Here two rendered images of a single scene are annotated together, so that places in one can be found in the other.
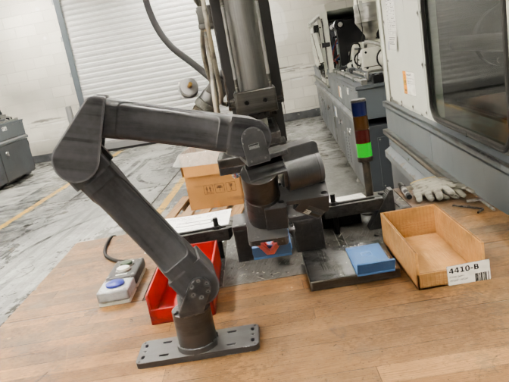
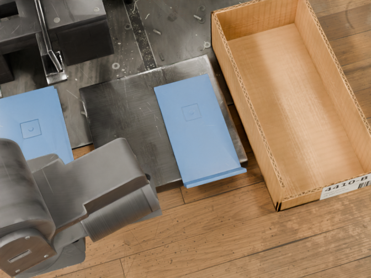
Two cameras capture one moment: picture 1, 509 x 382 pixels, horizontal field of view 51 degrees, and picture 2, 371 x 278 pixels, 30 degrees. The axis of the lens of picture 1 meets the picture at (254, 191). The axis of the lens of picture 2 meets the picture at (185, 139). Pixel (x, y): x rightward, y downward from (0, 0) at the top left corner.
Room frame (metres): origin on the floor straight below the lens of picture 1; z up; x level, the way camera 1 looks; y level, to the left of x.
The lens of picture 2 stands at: (0.61, -0.08, 1.66)
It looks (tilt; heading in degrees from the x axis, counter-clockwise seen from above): 62 degrees down; 345
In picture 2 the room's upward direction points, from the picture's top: 4 degrees counter-clockwise
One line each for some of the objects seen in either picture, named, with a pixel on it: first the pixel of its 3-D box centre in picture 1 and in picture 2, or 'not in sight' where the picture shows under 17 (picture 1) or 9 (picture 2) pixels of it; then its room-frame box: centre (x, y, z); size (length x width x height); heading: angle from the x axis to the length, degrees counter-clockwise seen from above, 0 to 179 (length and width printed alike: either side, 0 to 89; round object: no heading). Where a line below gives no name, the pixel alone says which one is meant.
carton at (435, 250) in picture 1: (429, 244); (292, 96); (0.98, -0.32, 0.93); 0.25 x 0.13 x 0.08; 178
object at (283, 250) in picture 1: (270, 237); (33, 146); (0.98, -0.01, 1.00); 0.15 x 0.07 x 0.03; 178
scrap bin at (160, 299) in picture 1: (187, 278); not in sight; (1.03, 0.17, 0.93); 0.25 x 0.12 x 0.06; 178
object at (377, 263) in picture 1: (368, 254); (197, 127); (0.98, -0.20, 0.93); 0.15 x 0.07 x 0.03; 177
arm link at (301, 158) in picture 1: (279, 154); (64, 191); (0.83, -0.05, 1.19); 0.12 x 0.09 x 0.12; 99
